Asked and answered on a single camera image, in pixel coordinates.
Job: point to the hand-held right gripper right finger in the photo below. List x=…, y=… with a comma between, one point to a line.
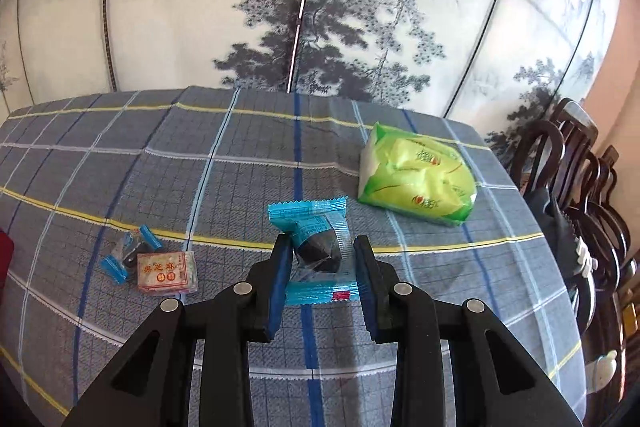
x=367, y=297

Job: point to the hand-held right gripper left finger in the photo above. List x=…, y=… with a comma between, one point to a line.
x=279, y=292

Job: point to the blue dark snack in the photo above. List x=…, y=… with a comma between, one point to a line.
x=320, y=247
x=127, y=252

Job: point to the square sesame snack packet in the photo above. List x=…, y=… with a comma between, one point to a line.
x=167, y=273

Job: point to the green tissue pack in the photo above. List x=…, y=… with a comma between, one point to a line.
x=425, y=184

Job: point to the blue plaid tablecloth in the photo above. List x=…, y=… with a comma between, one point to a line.
x=200, y=167

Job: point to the dark bag with white trim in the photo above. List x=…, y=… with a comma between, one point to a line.
x=560, y=232

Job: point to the dark wooden chair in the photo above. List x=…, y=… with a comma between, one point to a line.
x=545, y=147
x=607, y=217

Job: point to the white plastic object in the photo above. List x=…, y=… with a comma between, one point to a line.
x=602, y=369

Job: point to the red snack packet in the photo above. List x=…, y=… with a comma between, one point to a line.
x=5, y=259

